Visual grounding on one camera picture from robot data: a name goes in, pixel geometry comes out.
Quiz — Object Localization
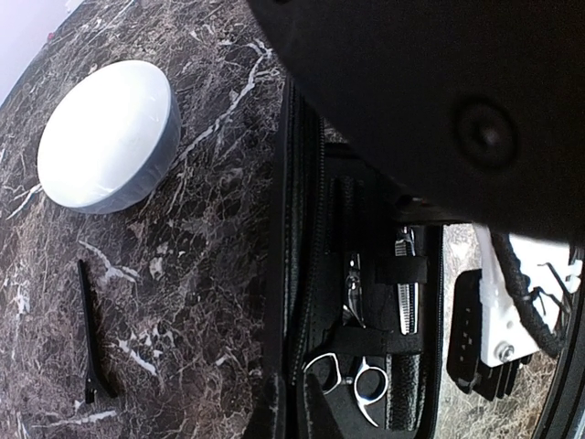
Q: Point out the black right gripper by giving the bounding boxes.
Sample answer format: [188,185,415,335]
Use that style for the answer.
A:
[447,225,584,401]

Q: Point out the silver thinning scissors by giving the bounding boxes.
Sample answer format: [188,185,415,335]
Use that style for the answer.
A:
[395,227,419,336]

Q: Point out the black zippered tool case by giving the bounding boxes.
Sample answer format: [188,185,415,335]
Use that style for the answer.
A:
[245,80,443,438]

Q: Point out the silver hair cutting scissors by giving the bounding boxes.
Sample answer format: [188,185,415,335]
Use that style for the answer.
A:
[303,252,389,428]

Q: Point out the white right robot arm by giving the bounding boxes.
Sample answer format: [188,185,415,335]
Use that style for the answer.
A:
[250,1,584,243]

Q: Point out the black hair clip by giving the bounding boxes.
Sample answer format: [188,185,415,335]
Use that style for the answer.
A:
[77,260,117,404]

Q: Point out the plain white bowl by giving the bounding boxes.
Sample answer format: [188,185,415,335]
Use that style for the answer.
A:
[37,59,182,215]

